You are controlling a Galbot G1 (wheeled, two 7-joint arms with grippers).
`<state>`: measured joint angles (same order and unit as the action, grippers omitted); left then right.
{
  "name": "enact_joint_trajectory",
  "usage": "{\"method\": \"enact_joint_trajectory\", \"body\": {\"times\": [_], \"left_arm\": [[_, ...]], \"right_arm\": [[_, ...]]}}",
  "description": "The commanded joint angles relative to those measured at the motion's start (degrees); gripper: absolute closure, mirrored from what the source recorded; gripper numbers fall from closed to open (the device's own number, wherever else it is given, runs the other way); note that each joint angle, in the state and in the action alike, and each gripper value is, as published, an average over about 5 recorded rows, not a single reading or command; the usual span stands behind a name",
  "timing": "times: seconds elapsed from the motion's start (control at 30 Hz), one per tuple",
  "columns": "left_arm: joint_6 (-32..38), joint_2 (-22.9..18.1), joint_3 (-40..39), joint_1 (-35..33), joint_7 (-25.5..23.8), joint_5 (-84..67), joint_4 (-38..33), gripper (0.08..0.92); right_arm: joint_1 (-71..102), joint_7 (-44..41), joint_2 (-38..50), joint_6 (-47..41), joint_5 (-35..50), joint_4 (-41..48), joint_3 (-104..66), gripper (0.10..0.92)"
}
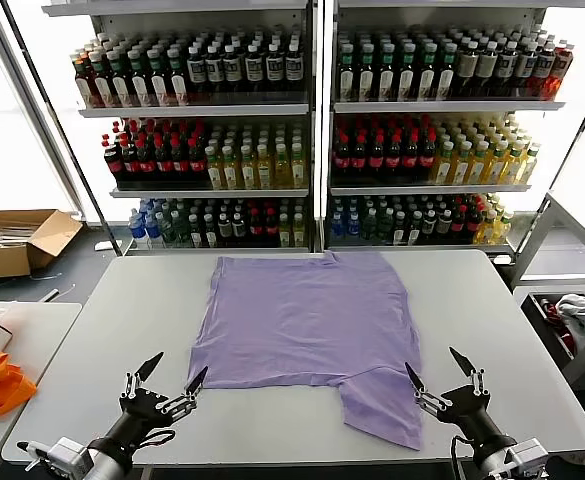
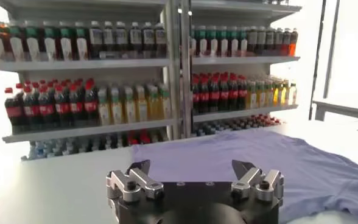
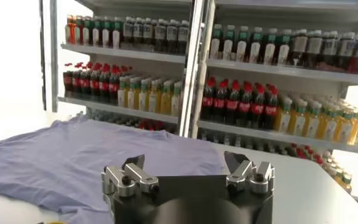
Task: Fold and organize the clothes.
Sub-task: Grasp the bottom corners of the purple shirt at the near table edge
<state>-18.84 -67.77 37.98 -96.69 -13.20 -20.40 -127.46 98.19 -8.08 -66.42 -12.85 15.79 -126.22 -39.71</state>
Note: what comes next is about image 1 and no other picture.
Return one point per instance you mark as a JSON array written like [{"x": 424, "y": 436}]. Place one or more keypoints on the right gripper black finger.
[
  {"x": 424, "y": 397},
  {"x": 477, "y": 382}
]

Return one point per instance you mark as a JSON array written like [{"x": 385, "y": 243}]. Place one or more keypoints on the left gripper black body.
[{"x": 139, "y": 410}]

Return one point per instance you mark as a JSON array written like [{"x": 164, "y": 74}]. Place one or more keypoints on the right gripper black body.
[{"x": 472, "y": 410}]

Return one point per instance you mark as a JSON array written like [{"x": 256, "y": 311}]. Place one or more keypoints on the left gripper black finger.
[
  {"x": 144, "y": 372},
  {"x": 187, "y": 395}
]

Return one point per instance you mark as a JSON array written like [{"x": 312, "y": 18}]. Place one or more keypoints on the purple t-shirt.
[{"x": 302, "y": 320}]

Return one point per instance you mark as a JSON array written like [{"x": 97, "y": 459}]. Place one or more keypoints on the red garment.
[{"x": 552, "y": 312}]

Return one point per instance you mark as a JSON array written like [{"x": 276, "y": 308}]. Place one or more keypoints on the grey strip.
[{"x": 49, "y": 295}]

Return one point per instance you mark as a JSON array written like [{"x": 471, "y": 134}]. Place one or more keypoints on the small white floor object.
[
  {"x": 102, "y": 246},
  {"x": 502, "y": 259}
]

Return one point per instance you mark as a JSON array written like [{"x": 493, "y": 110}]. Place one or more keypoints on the white grey garment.
[{"x": 582, "y": 310}]

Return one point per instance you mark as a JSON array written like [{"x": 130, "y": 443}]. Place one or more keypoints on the blue water bottle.
[
  {"x": 353, "y": 225},
  {"x": 136, "y": 230},
  {"x": 154, "y": 232},
  {"x": 337, "y": 226}
]

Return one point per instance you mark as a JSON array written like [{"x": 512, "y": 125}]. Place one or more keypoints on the clear green bottle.
[
  {"x": 369, "y": 225},
  {"x": 168, "y": 230},
  {"x": 182, "y": 231},
  {"x": 385, "y": 225}
]

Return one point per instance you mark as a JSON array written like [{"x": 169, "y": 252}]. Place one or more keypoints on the yellow juice bottle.
[
  {"x": 513, "y": 167},
  {"x": 487, "y": 230},
  {"x": 285, "y": 232},
  {"x": 215, "y": 172},
  {"x": 462, "y": 167},
  {"x": 444, "y": 167},
  {"x": 248, "y": 172},
  {"x": 232, "y": 172},
  {"x": 282, "y": 172},
  {"x": 528, "y": 167},
  {"x": 496, "y": 167},
  {"x": 299, "y": 231},
  {"x": 265, "y": 172},
  {"x": 299, "y": 172},
  {"x": 503, "y": 229},
  {"x": 479, "y": 167}
]

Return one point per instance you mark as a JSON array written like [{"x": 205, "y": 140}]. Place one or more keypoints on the cola bottle red cap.
[
  {"x": 130, "y": 165},
  {"x": 459, "y": 221},
  {"x": 411, "y": 159},
  {"x": 376, "y": 159},
  {"x": 342, "y": 159},
  {"x": 359, "y": 159},
  {"x": 393, "y": 159},
  {"x": 147, "y": 165},
  {"x": 428, "y": 159},
  {"x": 181, "y": 164},
  {"x": 197, "y": 164},
  {"x": 271, "y": 225},
  {"x": 474, "y": 220},
  {"x": 256, "y": 225},
  {"x": 164, "y": 165},
  {"x": 113, "y": 165}
]

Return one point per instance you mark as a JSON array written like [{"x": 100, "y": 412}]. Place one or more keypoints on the brown cardboard box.
[{"x": 2, "y": 260}]

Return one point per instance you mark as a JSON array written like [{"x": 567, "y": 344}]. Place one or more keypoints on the white tubes bundle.
[{"x": 2, "y": 235}]

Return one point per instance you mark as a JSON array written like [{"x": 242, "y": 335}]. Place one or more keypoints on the thin black slanted pole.
[
  {"x": 62, "y": 125},
  {"x": 568, "y": 150}
]

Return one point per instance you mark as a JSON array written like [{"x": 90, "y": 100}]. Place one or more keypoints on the white metal bottle rack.
[
  {"x": 447, "y": 106},
  {"x": 197, "y": 110}
]

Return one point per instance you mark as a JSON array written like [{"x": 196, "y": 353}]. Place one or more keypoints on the dark tea bottle green label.
[
  {"x": 104, "y": 87},
  {"x": 160, "y": 87},
  {"x": 179, "y": 87},
  {"x": 346, "y": 80},
  {"x": 122, "y": 87},
  {"x": 141, "y": 87},
  {"x": 366, "y": 80},
  {"x": 406, "y": 80},
  {"x": 446, "y": 80},
  {"x": 386, "y": 80},
  {"x": 426, "y": 80}
]

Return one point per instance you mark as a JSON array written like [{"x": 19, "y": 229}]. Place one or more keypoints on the grey slanted pole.
[{"x": 31, "y": 100}]

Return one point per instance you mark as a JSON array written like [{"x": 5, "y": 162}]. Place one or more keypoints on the dark drink bottle white label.
[
  {"x": 507, "y": 65},
  {"x": 295, "y": 70},
  {"x": 197, "y": 70},
  {"x": 526, "y": 65},
  {"x": 233, "y": 70},
  {"x": 274, "y": 70},
  {"x": 254, "y": 70},
  {"x": 543, "y": 67},
  {"x": 214, "y": 70}
]

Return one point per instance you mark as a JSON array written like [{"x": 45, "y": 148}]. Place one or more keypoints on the dark bottle beige label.
[
  {"x": 487, "y": 67},
  {"x": 467, "y": 67}
]

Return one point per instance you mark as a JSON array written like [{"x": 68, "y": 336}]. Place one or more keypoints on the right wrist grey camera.
[{"x": 529, "y": 452}]

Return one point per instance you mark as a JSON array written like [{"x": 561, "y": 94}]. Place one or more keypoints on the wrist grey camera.
[
  {"x": 67, "y": 452},
  {"x": 529, "y": 452}
]

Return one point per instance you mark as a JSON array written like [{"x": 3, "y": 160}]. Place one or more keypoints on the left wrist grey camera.
[{"x": 67, "y": 452}]

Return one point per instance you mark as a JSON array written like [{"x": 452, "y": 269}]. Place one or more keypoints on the grey metal cart frame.
[{"x": 536, "y": 240}]

